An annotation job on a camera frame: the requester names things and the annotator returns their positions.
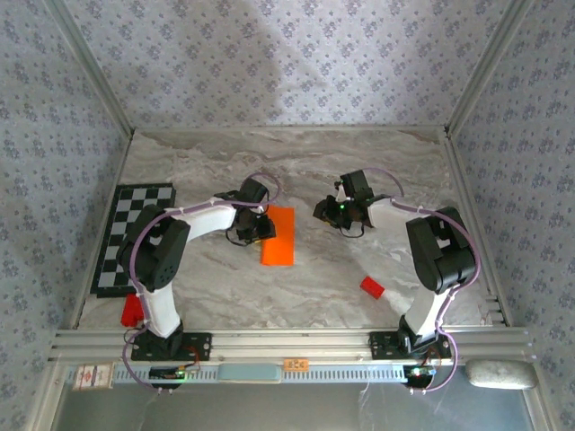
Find orange paper sheet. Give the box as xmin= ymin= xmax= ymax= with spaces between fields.
xmin=260 ymin=205 xmax=296 ymax=267

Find small red block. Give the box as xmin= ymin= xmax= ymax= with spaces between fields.
xmin=358 ymin=276 xmax=386 ymax=300

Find black grey chessboard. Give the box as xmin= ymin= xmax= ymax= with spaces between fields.
xmin=89 ymin=182 xmax=177 ymax=298

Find light blue pad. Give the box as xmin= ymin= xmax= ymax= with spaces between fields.
xmin=218 ymin=363 xmax=282 ymax=384

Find red studded brick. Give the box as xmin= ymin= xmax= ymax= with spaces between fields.
xmin=119 ymin=294 xmax=145 ymax=327

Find red white printed card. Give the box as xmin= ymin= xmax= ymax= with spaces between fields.
xmin=71 ymin=362 xmax=113 ymax=391

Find grey oval stone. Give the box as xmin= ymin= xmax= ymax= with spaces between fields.
xmin=464 ymin=358 xmax=539 ymax=390

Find thin black left gripper cable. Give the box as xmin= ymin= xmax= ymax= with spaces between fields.
xmin=226 ymin=229 xmax=255 ymax=248

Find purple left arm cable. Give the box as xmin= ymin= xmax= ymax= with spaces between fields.
xmin=120 ymin=172 xmax=282 ymax=397

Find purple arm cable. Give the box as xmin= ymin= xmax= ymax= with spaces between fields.
xmin=120 ymin=172 xmax=282 ymax=397
xmin=362 ymin=167 xmax=482 ymax=396

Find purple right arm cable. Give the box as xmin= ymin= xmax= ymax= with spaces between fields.
xmin=362 ymin=167 xmax=482 ymax=396

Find aluminium mounting rail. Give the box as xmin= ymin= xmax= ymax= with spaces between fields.
xmin=48 ymin=327 xmax=534 ymax=363

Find aluminium side rail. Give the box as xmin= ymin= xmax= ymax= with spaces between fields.
xmin=442 ymin=128 xmax=514 ymax=328

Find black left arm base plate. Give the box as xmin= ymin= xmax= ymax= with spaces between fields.
xmin=129 ymin=330 xmax=213 ymax=363

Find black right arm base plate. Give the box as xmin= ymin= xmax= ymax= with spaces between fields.
xmin=368 ymin=330 xmax=453 ymax=360

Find grey slotted cable duct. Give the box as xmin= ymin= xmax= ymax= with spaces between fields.
xmin=111 ymin=362 xmax=408 ymax=385

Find aluminium frame post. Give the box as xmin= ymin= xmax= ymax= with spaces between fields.
xmin=444 ymin=0 xmax=536 ymax=136
xmin=44 ymin=0 xmax=136 ymax=136

